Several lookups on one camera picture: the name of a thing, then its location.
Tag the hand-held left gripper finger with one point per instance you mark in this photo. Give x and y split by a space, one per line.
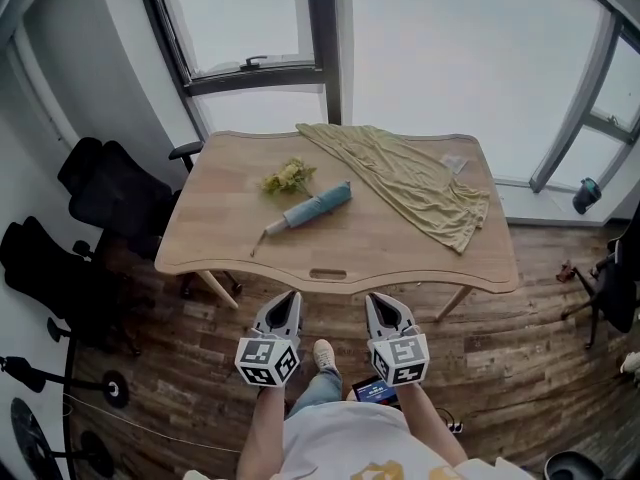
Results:
298 318
272 308

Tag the wooden table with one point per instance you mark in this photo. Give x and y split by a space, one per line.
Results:
350 238

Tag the small brown floor object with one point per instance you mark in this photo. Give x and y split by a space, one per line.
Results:
566 271

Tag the person's beige shoe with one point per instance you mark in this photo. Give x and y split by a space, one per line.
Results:
324 354

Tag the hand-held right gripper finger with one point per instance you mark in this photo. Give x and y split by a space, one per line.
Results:
371 318
401 317

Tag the black round bin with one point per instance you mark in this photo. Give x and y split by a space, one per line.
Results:
575 468

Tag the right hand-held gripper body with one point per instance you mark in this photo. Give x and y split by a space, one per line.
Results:
405 355

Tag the yellow-green cloth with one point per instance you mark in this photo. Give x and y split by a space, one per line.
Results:
410 183

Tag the person's right forearm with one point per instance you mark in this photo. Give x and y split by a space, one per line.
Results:
425 418

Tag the yellow artificial flower bouquet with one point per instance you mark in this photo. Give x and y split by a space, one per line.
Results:
287 175

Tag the grey window frame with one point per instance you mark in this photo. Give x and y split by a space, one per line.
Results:
575 118

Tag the person's left forearm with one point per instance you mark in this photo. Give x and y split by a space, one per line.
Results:
262 428

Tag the person's white printed shirt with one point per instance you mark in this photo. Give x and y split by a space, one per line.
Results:
350 443

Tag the dark window frame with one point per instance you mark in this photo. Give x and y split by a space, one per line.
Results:
327 43

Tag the person's blue jeans leg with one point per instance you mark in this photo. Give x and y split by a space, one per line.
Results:
320 393

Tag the small blue-screen device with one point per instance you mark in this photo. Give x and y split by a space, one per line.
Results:
375 393

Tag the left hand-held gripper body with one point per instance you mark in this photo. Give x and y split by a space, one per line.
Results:
265 360

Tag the white power strip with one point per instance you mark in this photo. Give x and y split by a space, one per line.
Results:
454 425

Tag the black office chair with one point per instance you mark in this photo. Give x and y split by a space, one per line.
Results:
617 288
50 273
120 193

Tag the dark teal-lidded bottle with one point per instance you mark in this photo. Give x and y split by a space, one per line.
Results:
585 197

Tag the clear plastic bag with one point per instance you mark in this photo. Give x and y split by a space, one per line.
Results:
453 163

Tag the black wheeled stand base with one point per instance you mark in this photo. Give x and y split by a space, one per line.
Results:
115 389

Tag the blue umbrella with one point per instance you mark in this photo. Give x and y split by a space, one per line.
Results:
315 205

